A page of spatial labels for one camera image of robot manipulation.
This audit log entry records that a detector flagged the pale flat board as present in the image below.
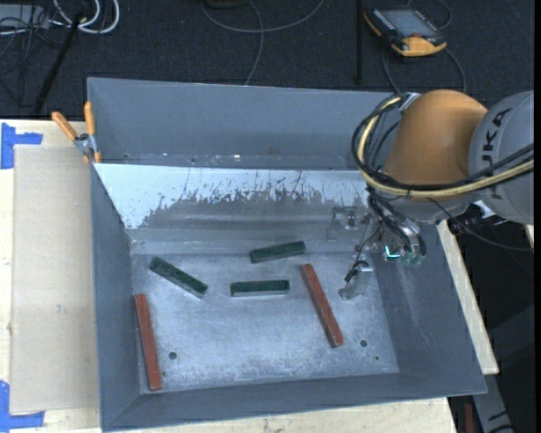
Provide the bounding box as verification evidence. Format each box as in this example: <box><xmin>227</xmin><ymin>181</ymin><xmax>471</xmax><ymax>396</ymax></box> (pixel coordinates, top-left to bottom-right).
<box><xmin>9</xmin><ymin>144</ymin><xmax>101</xmax><ymax>414</ymax></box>

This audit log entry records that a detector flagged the dark green flat block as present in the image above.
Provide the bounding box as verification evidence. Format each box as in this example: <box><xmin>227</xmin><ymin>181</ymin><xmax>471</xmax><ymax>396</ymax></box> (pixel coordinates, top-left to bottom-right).
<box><xmin>148</xmin><ymin>256</ymin><xmax>209</xmax><ymax>300</ymax></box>
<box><xmin>249</xmin><ymin>240</ymin><xmax>307</xmax><ymax>264</ymax></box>
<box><xmin>229</xmin><ymin>280</ymin><xmax>291</xmax><ymax>299</ymax></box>

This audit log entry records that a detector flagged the grey metal bin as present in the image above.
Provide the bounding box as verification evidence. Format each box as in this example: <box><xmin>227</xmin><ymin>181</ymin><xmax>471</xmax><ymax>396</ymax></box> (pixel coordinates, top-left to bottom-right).
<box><xmin>86</xmin><ymin>77</ymin><xmax>489</xmax><ymax>432</ymax></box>

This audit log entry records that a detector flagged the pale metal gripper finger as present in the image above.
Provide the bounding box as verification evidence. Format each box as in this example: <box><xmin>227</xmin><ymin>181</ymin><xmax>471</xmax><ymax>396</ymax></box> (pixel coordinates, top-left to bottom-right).
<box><xmin>338</xmin><ymin>259</ymin><xmax>374</xmax><ymax>300</ymax></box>
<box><xmin>326</xmin><ymin>206</ymin><xmax>361</xmax><ymax>242</ymax></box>

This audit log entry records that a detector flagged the red-brown flat block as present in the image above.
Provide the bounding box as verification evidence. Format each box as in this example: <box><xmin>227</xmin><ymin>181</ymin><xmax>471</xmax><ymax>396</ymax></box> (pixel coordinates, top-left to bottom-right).
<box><xmin>133</xmin><ymin>293</ymin><xmax>164</xmax><ymax>392</ymax></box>
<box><xmin>298</xmin><ymin>263</ymin><xmax>345</xmax><ymax>349</ymax></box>

